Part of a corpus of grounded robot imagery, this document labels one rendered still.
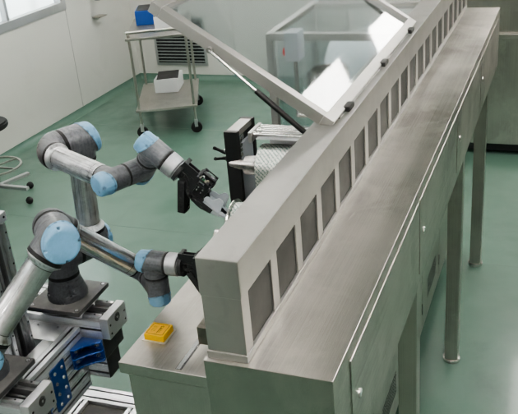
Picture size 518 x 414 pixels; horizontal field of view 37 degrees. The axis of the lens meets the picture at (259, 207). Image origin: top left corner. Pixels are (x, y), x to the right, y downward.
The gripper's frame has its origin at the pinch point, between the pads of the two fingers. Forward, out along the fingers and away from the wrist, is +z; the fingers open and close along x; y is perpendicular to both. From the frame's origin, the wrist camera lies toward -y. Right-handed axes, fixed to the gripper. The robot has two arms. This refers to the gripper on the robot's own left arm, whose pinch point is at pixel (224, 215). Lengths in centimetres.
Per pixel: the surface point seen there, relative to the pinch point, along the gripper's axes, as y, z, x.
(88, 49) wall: -275, -226, 457
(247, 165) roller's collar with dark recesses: 7.2, -4.9, 20.1
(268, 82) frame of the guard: 55, -11, -22
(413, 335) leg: 7, 69, 5
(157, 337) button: -37.7, 8.1, -21.2
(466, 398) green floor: -55, 131, 87
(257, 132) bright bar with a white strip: 17.8, -9.0, 22.2
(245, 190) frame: -6.6, -0.8, 28.9
